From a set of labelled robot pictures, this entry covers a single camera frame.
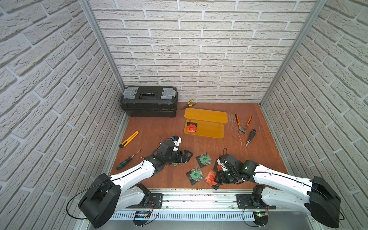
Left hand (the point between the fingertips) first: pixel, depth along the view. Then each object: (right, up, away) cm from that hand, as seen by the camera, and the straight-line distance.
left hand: (189, 153), depth 82 cm
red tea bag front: (+13, -15, -1) cm, 20 cm away
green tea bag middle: (+9, -6, +5) cm, 12 cm away
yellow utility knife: (-43, +4, +12) cm, 45 cm away
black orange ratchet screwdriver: (+45, +8, +17) cm, 48 cm away
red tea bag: (+2, +14, +21) cm, 25 cm away
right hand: (+17, -15, -3) cm, 23 cm away
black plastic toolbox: (-27, +32, +15) cm, 45 cm away
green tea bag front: (+3, -13, +1) cm, 14 cm away
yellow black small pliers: (-1, +31, +35) cm, 47 cm away
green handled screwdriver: (-40, -7, +2) cm, 41 cm away
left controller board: (-25, -30, -10) cm, 40 cm away
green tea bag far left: (-9, -8, +3) cm, 12 cm away
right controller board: (+36, -30, -12) cm, 49 cm away
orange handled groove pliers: (+38, +12, +21) cm, 45 cm away
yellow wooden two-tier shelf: (+12, +17, +21) cm, 29 cm away
